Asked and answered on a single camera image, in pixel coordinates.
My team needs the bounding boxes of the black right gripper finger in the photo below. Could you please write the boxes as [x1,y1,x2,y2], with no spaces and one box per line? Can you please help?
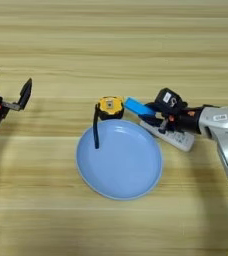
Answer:
[145,101,159,111]
[138,114,167,129]

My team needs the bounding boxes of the yellow black tape measure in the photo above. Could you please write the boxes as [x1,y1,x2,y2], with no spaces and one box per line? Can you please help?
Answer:
[92,95,125,150]

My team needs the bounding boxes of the light blue round plate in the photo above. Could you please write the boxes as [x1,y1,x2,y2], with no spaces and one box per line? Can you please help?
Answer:
[75,118,164,202]

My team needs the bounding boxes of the white remote control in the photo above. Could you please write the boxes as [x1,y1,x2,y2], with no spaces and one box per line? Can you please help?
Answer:
[139,118,196,153]

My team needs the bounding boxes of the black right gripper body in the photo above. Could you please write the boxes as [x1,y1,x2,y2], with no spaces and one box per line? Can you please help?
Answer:
[164,104,202,134]

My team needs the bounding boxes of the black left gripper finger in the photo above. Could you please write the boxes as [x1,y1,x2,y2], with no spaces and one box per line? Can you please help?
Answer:
[1,77,33,112]

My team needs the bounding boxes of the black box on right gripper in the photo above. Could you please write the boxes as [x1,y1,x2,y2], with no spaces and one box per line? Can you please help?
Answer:
[154,87,184,113]

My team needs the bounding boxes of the small blue rectangular block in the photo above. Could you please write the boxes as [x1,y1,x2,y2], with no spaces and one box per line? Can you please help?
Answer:
[123,96,157,118]

